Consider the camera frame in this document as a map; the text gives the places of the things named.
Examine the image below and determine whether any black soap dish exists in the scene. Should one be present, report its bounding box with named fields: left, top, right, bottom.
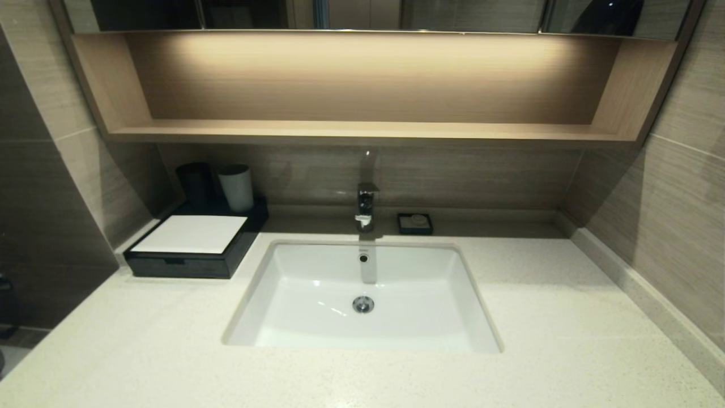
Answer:
left=396, top=212, right=434, bottom=236

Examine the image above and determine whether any black cup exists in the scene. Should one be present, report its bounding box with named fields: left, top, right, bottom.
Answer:
left=176, top=163, right=219, bottom=210

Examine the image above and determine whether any black amenity box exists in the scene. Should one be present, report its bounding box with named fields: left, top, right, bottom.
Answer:
left=123, top=195, right=270, bottom=280

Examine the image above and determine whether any chrome faucet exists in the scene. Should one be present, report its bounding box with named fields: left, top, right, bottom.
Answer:
left=355, top=150, right=381, bottom=232

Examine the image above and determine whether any grey cup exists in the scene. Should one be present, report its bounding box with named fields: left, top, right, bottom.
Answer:
left=218, top=164, right=254, bottom=214

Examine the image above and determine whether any wooden wall niche shelf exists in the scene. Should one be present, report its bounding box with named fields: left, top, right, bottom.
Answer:
left=51, top=28, right=680, bottom=148

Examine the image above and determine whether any mirror cabinet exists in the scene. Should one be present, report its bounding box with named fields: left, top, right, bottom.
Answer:
left=62, top=0, right=706, bottom=40

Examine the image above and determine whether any white sink basin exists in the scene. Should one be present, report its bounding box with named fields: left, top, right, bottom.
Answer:
left=222, top=239, right=504, bottom=355

